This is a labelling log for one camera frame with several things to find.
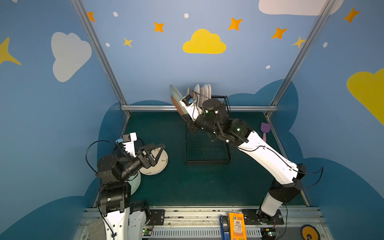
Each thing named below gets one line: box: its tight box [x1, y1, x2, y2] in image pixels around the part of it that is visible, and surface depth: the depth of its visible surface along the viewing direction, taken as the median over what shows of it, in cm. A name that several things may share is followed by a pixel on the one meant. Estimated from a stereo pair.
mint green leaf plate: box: [125, 171, 141, 196], surface depth 85 cm
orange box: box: [229, 212, 247, 240], surface depth 70 cm
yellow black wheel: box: [301, 224, 321, 240], surface depth 72 cm
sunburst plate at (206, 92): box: [203, 84, 209, 102], surface depth 82 cm
